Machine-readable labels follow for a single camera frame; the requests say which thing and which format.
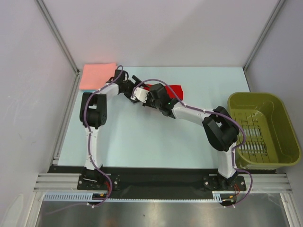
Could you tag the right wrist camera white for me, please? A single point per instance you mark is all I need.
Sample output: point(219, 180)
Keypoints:
point(140, 94)

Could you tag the aluminium front rail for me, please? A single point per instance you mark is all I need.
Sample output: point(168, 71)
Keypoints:
point(262, 183)

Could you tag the right aluminium frame post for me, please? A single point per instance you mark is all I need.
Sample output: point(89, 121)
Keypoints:
point(264, 33)

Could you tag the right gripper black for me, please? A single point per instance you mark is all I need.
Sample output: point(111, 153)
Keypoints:
point(147, 102)

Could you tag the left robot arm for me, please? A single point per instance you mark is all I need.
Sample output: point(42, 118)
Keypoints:
point(93, 115)

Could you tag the red t shirt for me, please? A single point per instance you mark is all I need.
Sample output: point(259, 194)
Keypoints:
point(175, 91)

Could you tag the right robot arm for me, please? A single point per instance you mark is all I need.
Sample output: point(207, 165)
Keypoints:
point(220, 129)

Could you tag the folded blue t shirt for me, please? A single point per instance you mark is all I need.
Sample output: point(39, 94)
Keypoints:
point(90, 90)

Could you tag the olive green plastic basket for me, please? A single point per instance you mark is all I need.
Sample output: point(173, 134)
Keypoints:
point(271, 141)

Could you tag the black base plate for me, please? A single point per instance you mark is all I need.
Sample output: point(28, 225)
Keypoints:
point(152, 183)

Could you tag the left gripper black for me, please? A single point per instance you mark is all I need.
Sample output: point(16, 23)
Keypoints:
point(128, 96)

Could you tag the aluminium frame post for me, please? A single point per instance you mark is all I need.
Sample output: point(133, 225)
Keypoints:
point(264, 33)
point(57, 34)

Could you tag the left aluminium frame post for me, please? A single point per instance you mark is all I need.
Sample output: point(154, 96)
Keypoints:
point(57, 34)

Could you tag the folded pink t shirt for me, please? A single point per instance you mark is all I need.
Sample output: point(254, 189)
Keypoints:
point(95, 76)

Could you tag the white slotted cable duct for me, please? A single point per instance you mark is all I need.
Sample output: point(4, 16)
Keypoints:
point(151, 200)

